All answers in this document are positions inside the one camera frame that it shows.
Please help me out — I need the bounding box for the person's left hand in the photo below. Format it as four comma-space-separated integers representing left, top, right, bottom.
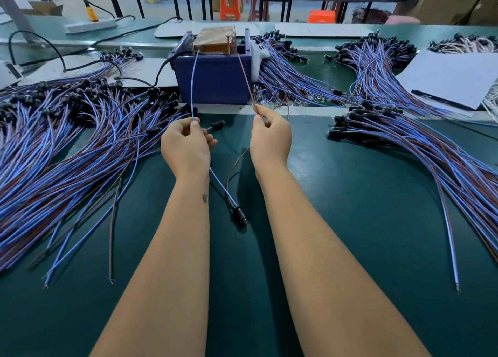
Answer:
161, 117, 219, 181

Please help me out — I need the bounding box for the person's right hand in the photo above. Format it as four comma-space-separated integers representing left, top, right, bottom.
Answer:
250, 104, 293, 175

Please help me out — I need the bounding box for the blue plastic tester box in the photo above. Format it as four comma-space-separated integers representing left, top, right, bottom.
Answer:
170, 28, 255, 105

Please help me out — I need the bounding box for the blue brown plug cable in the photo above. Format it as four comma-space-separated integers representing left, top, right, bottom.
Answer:
189, 48, 258, 231

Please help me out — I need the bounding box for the pile of wired lamps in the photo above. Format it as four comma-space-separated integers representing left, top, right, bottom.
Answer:
0, 73, 227, 288
327, 100, 498, 292

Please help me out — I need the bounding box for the person's right forearm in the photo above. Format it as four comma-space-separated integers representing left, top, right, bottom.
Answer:
257, 166, 431, 357

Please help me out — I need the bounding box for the person's left forearm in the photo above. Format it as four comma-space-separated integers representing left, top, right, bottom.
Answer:
91, 174, 211, 357

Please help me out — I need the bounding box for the white power strip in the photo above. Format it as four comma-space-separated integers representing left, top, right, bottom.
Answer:
64, 18, 118, 34

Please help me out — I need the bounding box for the white flat mat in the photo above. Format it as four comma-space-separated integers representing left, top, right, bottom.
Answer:
274, 23, 378, 40
19, 56, 178, 88
154, 20, 273, 39

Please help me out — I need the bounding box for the brown cardboard block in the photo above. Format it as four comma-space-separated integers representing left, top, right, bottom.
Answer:
193, 26, 238, 56

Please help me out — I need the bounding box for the orange plastic stool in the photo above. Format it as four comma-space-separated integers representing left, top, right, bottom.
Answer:
219, 0, 242, 21
308, 10, 337, 24

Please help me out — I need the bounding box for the black pen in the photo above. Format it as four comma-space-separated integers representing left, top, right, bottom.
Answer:
411, 90, 477, 113

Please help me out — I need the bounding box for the pink plastic stool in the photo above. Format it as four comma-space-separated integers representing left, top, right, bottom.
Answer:
385, 15, 421, 26

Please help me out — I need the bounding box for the white paper sheet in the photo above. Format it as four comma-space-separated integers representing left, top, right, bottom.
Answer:
397, 51, 498, 113

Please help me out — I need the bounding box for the white plastic device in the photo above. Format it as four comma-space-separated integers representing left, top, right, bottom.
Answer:
0, 61, 23, 88

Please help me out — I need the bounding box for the open cardboard box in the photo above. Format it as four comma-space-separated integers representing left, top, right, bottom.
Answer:
27, 0, 63, 16

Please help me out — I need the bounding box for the grey metal pole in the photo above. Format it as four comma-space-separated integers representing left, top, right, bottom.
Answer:
0, 0, 34, 31

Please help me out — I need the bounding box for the loose grey wire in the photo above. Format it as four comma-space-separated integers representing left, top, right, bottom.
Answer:
109, 185, 126, 284

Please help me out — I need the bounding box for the black power cable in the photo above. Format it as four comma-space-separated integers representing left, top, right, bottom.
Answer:
8, 16, 184, 72

